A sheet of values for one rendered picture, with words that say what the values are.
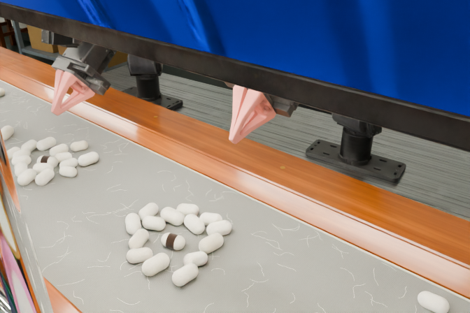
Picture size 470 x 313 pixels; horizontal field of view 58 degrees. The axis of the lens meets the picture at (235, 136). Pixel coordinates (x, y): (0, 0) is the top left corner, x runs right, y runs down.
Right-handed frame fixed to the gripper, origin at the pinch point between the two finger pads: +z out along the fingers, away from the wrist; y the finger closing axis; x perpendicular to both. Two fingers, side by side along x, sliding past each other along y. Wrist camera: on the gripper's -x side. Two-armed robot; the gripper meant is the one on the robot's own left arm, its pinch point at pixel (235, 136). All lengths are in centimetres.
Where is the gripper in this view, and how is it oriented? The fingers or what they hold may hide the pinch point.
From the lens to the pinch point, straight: 60.2
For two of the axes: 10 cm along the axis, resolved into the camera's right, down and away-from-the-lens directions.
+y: 7.7, 2.9, -5.6
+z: -4.8, 8.5, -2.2
